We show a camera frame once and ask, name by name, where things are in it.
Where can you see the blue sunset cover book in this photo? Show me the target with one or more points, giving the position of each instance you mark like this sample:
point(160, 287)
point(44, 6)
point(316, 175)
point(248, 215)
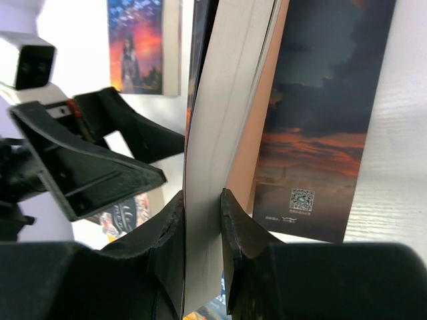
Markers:
point(145, 46)

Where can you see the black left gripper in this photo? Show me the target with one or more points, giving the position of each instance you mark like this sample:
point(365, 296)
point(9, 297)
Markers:
point(83, 178)

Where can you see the A Tale of Two Cities book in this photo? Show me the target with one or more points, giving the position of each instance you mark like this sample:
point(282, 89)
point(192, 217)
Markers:
point(281, 116)

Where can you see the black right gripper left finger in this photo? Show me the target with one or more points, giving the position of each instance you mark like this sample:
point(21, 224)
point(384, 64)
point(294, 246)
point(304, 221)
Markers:
point(138, 276)

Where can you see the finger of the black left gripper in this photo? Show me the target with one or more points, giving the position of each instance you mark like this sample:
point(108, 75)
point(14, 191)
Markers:
point(105, 111)

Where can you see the Nineteen Eighty-Four blue book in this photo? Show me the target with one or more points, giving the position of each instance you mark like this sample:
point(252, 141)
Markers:
point(214, 309)

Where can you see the Little Women floral book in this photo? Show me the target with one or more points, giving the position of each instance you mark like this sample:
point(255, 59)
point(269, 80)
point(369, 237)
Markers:
point(123, 217)

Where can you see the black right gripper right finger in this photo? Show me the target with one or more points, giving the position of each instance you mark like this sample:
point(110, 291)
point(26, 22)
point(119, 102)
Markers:
point(266, 278)

